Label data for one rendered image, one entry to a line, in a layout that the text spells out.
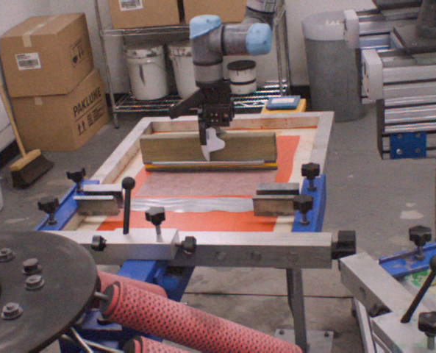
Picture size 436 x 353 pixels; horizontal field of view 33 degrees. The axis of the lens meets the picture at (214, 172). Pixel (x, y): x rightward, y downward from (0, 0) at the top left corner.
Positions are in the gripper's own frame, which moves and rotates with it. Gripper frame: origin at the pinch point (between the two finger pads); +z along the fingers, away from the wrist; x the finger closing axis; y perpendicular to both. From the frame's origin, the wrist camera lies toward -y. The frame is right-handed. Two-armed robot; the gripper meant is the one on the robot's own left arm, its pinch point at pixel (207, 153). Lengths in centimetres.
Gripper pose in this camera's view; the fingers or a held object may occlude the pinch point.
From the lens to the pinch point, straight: 189.6
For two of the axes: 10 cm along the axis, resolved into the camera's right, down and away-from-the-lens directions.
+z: 0.8, 9.1, 4.0
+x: 2.1, -4.1, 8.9
